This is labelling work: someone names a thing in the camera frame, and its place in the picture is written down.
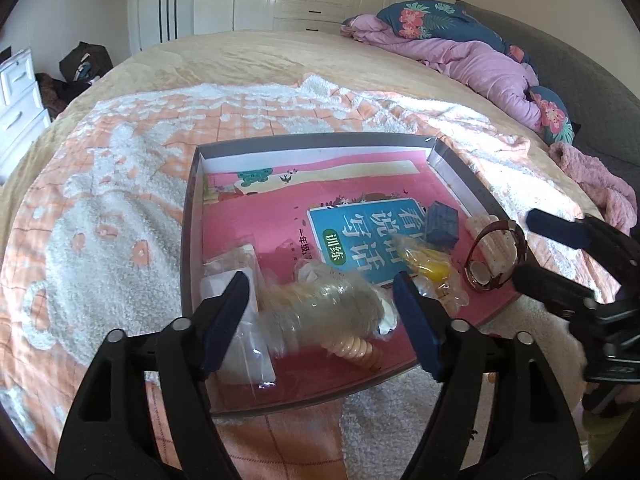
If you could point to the beige bed cover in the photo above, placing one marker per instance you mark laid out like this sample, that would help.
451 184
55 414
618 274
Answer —
261 58

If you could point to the right hand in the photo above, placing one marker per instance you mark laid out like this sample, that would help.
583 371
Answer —
608 400

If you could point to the blue small box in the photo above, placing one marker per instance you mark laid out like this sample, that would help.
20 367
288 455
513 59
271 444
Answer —
441 226

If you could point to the green sleeve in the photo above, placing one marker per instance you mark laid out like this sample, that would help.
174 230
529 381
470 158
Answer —
601 432

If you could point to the orange white plaid towel blanket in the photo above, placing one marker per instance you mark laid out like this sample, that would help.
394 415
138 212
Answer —
96 239

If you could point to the white drawer cabinet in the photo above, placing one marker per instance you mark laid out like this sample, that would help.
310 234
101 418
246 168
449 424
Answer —
22 116

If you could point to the grey cardboard box tray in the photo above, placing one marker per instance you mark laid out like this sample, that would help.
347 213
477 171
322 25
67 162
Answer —
318 146

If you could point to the cream claw hair clip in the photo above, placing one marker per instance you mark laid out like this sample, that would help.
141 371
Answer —
496 249

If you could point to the pink Chinese workbook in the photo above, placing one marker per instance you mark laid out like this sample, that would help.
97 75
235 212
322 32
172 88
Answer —
363 213

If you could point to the pink fluffy blanket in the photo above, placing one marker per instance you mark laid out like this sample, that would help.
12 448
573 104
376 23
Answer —
613 196

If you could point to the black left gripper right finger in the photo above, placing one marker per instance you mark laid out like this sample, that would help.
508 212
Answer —
530 433

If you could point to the pink purple quilt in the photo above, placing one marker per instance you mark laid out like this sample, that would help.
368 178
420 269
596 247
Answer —
486 71

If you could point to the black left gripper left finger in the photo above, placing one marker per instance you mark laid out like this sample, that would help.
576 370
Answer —
108 433

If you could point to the grey upholstered headboard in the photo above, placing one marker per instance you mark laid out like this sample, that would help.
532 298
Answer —
606 111

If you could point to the blue floral pillow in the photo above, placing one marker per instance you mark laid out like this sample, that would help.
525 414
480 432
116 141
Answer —
430 19

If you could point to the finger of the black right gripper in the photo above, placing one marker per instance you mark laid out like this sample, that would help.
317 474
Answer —
571 234
561 297

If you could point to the black bag on floor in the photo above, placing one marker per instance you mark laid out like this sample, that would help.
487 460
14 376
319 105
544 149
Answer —
85 63

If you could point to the white door with bags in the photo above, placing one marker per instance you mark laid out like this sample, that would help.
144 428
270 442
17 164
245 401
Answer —
153 22

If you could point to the clear bag with silver chain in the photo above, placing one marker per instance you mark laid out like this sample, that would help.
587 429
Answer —
322 306

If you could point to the pearl bow hair accessory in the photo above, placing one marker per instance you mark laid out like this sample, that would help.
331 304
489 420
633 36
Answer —
451 296

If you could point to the white card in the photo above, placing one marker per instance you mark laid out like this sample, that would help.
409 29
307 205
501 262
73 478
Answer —
240 319

